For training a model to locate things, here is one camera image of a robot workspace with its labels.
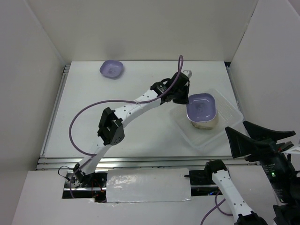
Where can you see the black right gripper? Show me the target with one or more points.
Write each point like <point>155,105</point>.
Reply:
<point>239,142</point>

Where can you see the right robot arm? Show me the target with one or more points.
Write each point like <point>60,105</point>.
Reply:
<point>284,184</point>

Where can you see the white perforated plastic bin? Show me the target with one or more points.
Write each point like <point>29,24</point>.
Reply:
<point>199,139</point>

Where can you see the white foam cover panel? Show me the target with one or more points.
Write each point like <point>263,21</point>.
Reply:
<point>148,185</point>

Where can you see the cream panda plate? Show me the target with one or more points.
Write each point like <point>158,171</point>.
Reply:
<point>206,124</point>

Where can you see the purple panda plate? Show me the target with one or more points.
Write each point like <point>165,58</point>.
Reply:
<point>201,107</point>
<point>112,69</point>

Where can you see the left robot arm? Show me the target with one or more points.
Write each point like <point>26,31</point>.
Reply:
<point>113,121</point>

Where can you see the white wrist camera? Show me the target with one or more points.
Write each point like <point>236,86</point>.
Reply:
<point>187,73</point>
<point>290,148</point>

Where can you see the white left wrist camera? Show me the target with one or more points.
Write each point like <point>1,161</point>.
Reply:
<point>187,73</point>

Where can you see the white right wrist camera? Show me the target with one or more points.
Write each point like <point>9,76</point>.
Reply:
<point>290,148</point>

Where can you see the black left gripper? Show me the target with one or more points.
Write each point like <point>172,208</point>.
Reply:
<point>184,100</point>

